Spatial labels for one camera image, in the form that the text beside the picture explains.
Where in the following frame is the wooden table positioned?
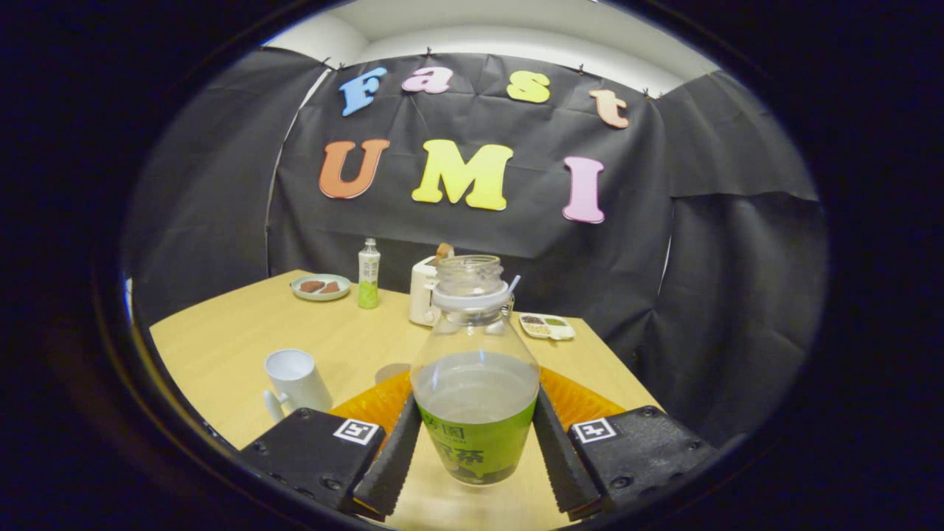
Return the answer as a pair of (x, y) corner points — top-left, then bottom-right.
(147, 269), (662, 531)

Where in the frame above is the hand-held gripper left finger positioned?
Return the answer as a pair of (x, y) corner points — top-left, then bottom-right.
(240, 369), (423, 517)

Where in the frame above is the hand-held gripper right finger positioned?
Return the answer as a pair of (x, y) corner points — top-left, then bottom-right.
(532, 367), (718, 515)

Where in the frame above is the pale green plate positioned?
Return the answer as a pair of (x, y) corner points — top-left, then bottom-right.
(291, 274), (352, 302)

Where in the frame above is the tall white green bottle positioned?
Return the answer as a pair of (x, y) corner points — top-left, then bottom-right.
(358, 237), (381, 310)

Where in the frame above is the white cup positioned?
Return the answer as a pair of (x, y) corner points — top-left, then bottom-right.
(263, 349), (334, 423)

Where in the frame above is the green label juice bottle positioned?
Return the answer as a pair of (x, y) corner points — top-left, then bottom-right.
(410, 254), (541, 487)

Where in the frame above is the white divided dish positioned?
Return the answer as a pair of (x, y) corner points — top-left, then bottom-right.
(518, 313), (576, 341)

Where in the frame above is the white toaster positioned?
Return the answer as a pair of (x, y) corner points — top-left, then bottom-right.
(409, 255), (443, 327)

